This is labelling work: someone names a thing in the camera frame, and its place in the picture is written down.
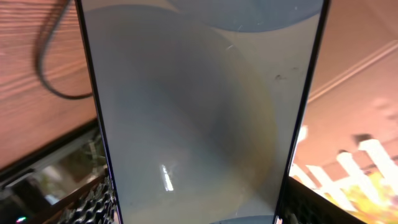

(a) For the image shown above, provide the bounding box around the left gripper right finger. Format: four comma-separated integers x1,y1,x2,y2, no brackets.
279,177,364,224

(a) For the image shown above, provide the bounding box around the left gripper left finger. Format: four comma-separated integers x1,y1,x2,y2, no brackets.
57,177,116,224

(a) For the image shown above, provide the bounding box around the Galaxy smartphone with blue screen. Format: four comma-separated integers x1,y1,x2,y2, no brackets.
76,0,330,224

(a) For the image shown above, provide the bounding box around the black USB charging cable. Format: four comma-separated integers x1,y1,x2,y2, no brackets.
34,0,94,101

